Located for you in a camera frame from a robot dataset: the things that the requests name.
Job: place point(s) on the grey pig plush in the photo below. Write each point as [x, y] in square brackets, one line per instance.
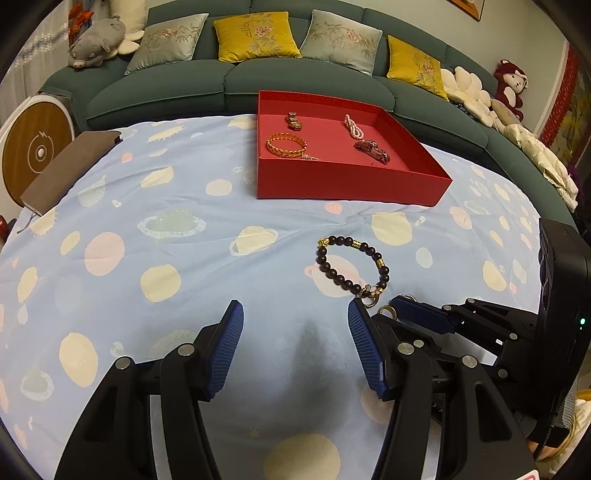
[94, 44]

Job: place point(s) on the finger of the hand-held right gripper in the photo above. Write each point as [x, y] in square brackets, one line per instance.
[420, 314]
[438, 349]

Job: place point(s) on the small brown cushion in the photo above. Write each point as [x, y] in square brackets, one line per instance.
[505, 113]

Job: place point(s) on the brown notebook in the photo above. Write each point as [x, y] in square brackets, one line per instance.
[69, 170]

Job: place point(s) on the red hanging ornament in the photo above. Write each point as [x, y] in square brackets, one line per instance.
[79, 14]

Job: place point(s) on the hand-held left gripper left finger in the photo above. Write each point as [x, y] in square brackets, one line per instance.
[226, 350]

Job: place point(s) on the white lace curtain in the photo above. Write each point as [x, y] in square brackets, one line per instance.
[41, 41]

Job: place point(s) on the red wall hanging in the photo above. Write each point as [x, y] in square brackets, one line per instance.
[561, 106]

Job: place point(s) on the red monkey plush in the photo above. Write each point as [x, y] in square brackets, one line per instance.
[510, 83]

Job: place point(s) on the wall picture frame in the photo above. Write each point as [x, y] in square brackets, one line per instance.
[466, 7]

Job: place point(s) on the yellow embroidered cushion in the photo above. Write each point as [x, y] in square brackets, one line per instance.
[254, 39]
[415, 67]

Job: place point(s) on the beige quilted blanket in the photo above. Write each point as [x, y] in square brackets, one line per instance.
[540, 157]

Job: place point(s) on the green sofa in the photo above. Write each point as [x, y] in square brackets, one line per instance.
[207, 87]

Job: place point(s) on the round white wooden appliance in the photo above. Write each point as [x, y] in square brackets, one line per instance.
[37, 147]

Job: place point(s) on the white plush toy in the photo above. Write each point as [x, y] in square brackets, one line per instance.
[131, 18]

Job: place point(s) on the grey embroidered cushion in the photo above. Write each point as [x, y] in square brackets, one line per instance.
[166, 44]
[339, 41]

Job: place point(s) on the white flower cushion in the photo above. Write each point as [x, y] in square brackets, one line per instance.
[466, 90]

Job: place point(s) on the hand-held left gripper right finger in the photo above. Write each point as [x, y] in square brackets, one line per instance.
[367, 350]

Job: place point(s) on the planet print blue tablecloth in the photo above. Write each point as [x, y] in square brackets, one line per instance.
[161, 258]

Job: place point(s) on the red cardboard box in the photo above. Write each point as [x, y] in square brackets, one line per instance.
[346, 184]

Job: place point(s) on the small hoop earring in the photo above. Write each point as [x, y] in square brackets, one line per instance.
[387, 312]

